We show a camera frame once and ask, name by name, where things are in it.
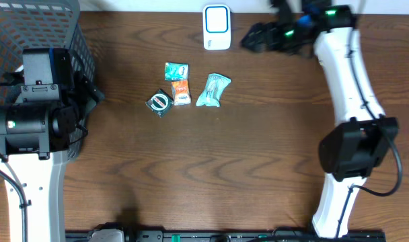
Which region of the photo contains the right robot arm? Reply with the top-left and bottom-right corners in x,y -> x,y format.
241,0 -> 403,241

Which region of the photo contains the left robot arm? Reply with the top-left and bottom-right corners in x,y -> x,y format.
0,48 -> 104,241

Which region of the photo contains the teal tissue packet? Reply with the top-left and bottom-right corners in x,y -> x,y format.
164,63 -> 189,81

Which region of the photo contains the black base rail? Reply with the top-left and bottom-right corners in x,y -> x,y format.
65,229 -> 387,242

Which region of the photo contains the light green pouch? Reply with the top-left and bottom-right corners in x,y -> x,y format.
196,73 -> 231,107

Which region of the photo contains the grey plastic shopping basket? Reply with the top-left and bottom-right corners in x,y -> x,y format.
0,1 -> 95,161

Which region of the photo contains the orange tissue packet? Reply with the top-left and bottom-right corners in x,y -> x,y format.
172,79 -> 191,106

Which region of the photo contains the left black cable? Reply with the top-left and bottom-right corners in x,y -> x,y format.
0,163 -> 32,242

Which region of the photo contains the dark green balm box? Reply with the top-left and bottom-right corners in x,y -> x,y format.
145,89 -> 174,118

